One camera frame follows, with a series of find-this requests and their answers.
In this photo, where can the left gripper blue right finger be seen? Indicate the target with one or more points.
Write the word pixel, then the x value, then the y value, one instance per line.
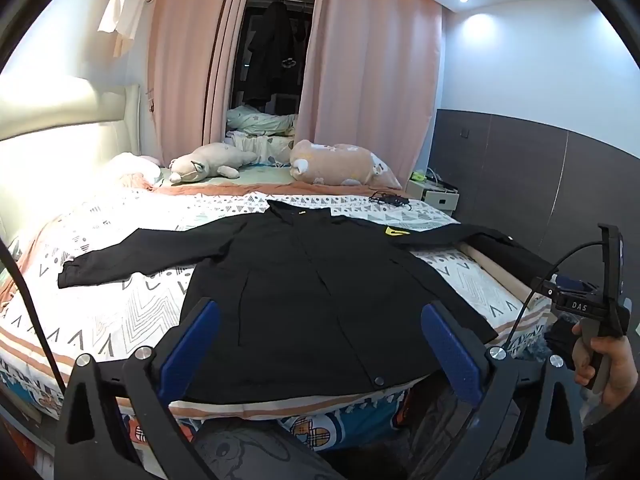
pixel 460 354

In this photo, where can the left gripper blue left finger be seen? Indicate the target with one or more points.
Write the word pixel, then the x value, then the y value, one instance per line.
pixel 179 353

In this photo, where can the black jacket yellow logo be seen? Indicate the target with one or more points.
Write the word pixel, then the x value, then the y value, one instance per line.
pixel 312 304

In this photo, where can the grey patterned trouser knee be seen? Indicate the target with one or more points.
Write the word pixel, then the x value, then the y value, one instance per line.
pixel 235 448

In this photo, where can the white bedside nightstand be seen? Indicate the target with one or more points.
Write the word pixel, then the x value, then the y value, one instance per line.
pixel 429 188

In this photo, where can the patterned white bedspread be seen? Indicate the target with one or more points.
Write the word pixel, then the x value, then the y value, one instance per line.
pixel 111 321

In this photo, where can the beige plush animal toy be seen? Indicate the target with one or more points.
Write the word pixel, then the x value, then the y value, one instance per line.
pixel 209 161

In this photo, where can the green floral pillow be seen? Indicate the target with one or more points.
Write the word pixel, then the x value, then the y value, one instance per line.
pixel 252 121

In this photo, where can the pink plush animal pillow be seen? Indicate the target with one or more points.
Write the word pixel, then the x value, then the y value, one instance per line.
pixel 340 165

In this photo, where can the cream padded headboard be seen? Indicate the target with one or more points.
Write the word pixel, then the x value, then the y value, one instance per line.
pixel 53 143

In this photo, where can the right pink curtain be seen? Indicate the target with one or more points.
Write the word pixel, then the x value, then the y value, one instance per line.
pixel 371 76

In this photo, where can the pink curtain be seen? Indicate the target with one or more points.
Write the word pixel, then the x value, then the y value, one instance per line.
pixel 371 76
pixel 191 55

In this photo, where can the hanging cream garment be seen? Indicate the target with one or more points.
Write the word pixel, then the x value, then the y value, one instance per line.
pixel 121 19

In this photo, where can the left pink curtain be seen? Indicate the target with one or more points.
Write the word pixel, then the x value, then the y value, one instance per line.
pixel 191 55

